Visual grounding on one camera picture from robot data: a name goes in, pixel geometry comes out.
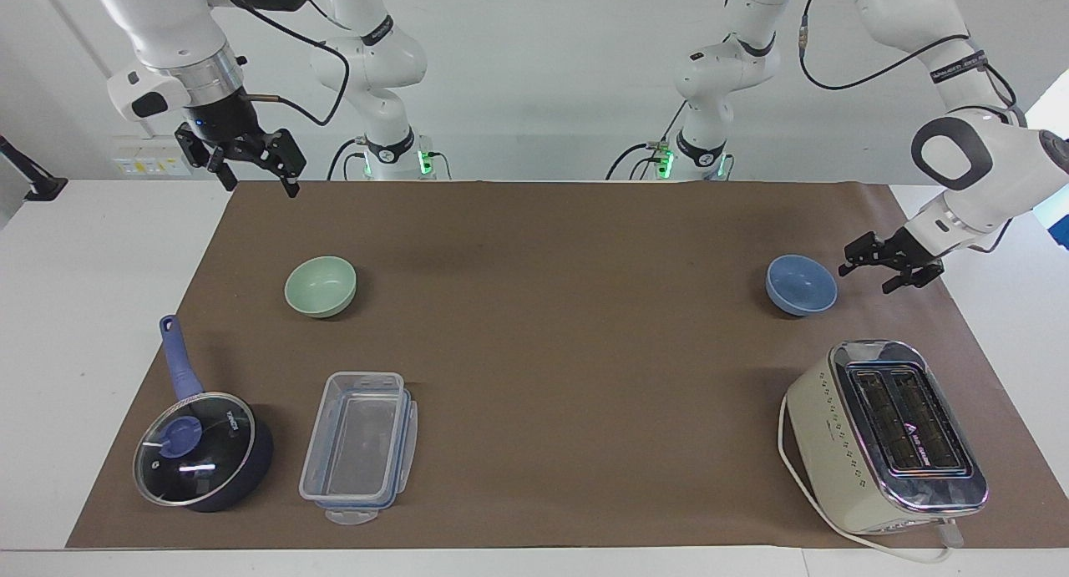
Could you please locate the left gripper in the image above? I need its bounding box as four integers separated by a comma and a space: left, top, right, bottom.
838, 227, 945, 296

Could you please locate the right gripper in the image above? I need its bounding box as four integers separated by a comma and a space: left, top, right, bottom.
173, 91, 307, 200

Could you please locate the blue bowl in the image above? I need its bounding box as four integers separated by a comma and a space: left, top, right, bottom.
765, 254, 839, 317

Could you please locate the green bowl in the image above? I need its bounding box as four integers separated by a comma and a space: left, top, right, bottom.
284, 256, 358, 320

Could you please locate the cream toaster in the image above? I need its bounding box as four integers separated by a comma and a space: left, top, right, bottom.
782, 339, 990, 536

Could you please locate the black stand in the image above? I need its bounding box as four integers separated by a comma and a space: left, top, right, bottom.
0, 133, 69, 203

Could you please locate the glass pot lid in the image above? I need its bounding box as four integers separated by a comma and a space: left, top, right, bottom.
134, 391, 256, 508

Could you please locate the blue saucepan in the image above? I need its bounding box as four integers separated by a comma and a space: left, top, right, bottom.
134, 314, 275, 514

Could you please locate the clear plastic food container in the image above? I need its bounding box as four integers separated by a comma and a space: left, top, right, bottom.
298, 371, 419, 526

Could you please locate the black cable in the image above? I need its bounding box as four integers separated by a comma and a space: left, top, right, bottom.
605, 99, 689, 182
236, 0, 351, 129
327, 138, 369, 182
797, 0, 1021, 129

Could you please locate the white toaster cord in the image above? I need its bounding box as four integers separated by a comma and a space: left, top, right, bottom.
777, 392, 963, 564

